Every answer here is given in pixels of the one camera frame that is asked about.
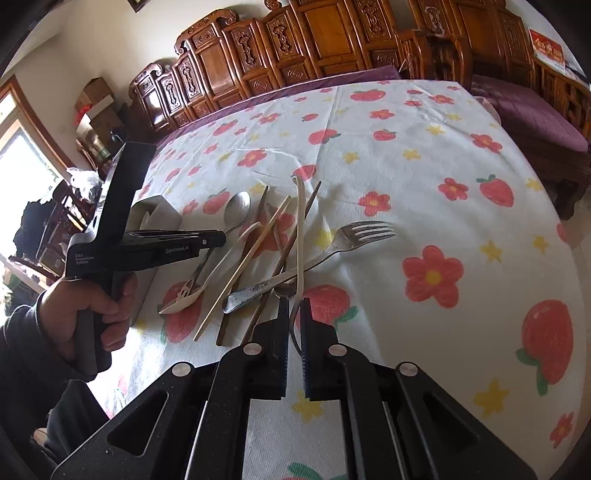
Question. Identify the metal fork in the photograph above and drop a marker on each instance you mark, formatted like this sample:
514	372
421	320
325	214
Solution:
360	235

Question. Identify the person's left hand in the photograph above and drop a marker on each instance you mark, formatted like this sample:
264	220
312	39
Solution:
60	314

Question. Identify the light wooden chopstick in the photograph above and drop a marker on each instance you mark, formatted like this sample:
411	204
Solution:
242	270

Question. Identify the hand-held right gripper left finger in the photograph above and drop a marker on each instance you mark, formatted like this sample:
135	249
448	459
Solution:
277	350

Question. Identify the dark picture frame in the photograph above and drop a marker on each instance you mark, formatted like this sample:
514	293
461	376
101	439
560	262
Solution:
136	3

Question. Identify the carved wooden armchair sofa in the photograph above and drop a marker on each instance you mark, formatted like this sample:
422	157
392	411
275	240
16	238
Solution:
485	32

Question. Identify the grey utensil holder box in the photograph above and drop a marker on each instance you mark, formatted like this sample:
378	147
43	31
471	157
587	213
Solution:
159	212

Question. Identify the dark wooden chair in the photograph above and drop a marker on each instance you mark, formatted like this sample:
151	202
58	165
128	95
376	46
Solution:
51	221

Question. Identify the white plastic spoon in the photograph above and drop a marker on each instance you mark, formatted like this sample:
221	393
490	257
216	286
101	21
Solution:
180	303

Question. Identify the small metal spoon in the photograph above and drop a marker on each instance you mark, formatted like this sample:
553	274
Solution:
284	290

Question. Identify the large metal spoon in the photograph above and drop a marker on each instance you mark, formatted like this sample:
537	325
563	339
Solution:
238	210

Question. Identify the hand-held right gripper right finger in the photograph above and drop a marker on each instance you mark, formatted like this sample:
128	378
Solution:
310	355

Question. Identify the floral strawberry printed cloth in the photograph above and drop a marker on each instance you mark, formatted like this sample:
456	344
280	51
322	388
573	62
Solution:
415	161

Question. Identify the purple seat cushion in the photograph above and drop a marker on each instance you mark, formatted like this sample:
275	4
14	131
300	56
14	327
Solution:
531	110

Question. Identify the cream slender plastic utensil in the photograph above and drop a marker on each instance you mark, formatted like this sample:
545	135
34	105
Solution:
302	230

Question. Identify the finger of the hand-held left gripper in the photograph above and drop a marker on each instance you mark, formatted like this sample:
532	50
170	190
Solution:
184	237

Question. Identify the person's left forearm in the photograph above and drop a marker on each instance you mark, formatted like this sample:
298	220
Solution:
27	378

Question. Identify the cardboard boxes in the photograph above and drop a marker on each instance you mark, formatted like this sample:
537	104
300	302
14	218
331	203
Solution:
94	106

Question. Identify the dark brown chopstick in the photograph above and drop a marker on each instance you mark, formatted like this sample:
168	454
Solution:
308	206
258	217

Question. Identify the wooden framed window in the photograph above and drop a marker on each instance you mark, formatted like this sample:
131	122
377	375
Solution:
23	138

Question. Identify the red calendar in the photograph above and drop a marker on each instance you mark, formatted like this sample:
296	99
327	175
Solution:
547	48

